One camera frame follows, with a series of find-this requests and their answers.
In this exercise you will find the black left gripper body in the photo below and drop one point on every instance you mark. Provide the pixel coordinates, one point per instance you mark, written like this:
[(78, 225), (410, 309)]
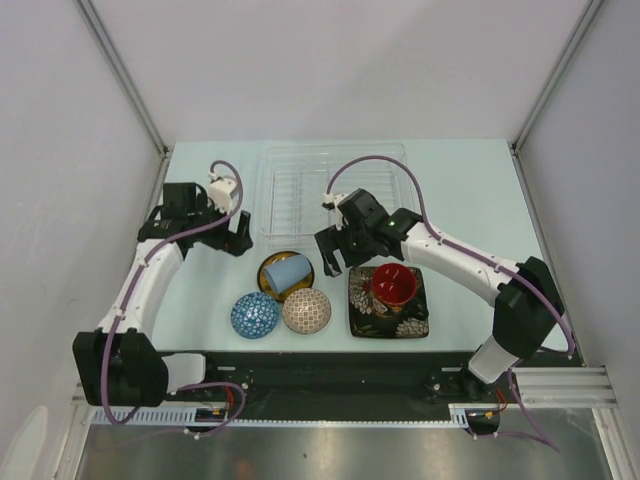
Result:
[(219, 238)]

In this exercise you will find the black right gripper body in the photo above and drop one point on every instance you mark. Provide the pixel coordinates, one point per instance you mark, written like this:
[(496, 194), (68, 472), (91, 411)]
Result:
[(357, 248)]

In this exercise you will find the red lacquer cup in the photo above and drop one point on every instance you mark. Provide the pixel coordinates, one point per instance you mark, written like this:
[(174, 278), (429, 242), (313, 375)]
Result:
[(393, 284)]

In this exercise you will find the blue patterned bowl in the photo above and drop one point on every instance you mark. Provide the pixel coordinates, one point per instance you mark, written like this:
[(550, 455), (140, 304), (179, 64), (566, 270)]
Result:
[(255, 315)]

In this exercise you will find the brown patterned bowl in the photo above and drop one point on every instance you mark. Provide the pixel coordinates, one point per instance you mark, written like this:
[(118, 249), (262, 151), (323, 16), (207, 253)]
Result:
[(306, 311)]

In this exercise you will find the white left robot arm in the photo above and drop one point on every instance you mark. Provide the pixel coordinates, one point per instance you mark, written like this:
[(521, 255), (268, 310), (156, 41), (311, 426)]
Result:
[(118, 364)]

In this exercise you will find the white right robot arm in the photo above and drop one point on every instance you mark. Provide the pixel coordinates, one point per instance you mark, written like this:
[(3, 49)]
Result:
[(523, 294)]

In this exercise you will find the yellow round saucer plate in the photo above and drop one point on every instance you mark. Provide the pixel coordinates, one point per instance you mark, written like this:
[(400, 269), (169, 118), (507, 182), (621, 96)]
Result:
[(263, 285)]

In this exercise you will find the light blue plastic cup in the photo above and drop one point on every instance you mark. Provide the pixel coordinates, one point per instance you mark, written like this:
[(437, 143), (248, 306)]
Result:
[(285, 273)]

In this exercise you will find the black floral square plate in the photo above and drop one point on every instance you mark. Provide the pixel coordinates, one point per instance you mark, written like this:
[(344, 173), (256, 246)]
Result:
[(369, 318)]

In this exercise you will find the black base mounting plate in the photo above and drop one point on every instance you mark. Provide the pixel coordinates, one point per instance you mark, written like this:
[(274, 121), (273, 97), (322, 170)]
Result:
[(351, 382)]

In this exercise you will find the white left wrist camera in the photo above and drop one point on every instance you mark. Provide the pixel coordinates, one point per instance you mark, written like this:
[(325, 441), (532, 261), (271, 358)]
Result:
[(221, 191)]

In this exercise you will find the white slotted cable duct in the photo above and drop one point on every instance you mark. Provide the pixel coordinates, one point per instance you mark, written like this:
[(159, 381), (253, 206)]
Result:
[(441, 416)]

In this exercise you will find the aluminium frame rail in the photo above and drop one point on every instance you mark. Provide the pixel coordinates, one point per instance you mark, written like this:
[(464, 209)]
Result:
[(565, 387)]

